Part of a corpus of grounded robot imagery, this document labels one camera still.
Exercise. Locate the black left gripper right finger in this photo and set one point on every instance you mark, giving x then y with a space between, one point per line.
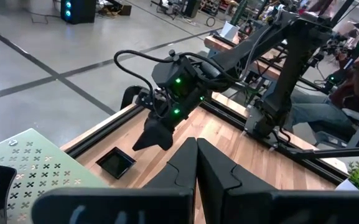
244 205

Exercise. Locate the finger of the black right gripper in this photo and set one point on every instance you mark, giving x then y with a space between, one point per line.
164 138
148 133

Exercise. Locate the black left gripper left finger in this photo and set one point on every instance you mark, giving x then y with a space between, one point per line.
120 208

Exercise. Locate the black square mini plate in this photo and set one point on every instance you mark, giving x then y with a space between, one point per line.
115 162

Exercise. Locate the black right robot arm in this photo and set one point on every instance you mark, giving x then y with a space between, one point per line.
294 62

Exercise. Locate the white box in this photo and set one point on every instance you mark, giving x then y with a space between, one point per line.
230 31

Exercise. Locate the pale green perforated metal shelf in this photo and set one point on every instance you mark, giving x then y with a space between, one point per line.
34 135

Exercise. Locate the black computer tower with lights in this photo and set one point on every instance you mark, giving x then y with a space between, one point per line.
79 12

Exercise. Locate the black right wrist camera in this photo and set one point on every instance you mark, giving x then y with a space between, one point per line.
145 99

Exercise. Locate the black table edge frame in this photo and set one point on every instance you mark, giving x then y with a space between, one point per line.
104 132

